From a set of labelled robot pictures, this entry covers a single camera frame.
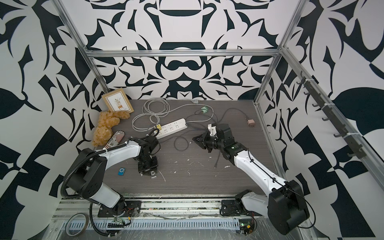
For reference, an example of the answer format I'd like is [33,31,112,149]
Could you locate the dark usb cable yellow charger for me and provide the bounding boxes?
[146,125,223,169]

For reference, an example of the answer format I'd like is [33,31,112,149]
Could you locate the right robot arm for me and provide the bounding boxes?
[193,124,317,235]

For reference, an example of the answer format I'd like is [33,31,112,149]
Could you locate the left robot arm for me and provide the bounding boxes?
[60,129,160,217]

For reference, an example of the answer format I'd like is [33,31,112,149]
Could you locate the white power strip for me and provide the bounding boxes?
[156,118,187,140]

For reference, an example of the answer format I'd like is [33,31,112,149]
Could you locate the blue mp3 player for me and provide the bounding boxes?
[118,168,126,176]

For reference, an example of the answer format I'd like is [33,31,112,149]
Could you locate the tan teddy bear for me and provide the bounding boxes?
[92,111,131,147]

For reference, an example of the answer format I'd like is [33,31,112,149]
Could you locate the framed plant picture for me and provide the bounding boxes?
[102,88,134,113]

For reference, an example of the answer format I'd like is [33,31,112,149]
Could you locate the tape roll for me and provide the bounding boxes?
[65,213,89,237]

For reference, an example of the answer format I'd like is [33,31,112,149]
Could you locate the dark usb cable green charger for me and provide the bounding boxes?
[186,106,215,130]

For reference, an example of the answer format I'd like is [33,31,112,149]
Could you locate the dark usb cable pink charger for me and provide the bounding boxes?
[210,108,250,126]

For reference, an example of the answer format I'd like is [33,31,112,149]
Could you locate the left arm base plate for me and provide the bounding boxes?
[98,201,142,218]

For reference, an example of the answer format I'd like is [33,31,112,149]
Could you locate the grey power strip cord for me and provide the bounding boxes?
[131,97,215,132]

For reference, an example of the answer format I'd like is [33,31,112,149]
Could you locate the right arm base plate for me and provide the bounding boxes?
[220,200,261,217]

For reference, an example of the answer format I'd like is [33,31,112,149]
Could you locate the black wall hook rack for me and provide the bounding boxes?
[298,76,367,159]

